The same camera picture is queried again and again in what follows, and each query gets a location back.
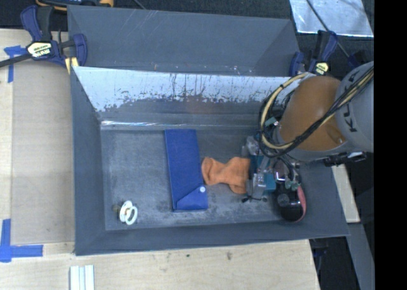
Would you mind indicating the black cylinder on white bracket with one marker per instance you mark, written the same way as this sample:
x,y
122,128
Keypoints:
x,y
345,158

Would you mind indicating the black and red round object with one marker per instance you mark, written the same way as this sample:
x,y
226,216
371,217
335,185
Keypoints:
x,y
291,207

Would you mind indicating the blue flat pouch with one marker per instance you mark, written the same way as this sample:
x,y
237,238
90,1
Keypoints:
x,y
184,168

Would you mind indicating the white plastic rings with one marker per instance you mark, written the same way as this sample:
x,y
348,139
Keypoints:
x,y
128,214

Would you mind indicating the orange cloth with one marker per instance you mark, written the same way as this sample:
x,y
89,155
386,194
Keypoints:
x,y
225,172

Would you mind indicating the grey metal bin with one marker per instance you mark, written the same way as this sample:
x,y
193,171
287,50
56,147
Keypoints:
x,y
143,161

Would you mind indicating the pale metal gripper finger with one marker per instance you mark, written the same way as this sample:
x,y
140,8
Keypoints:
x,y
257,187
252,146

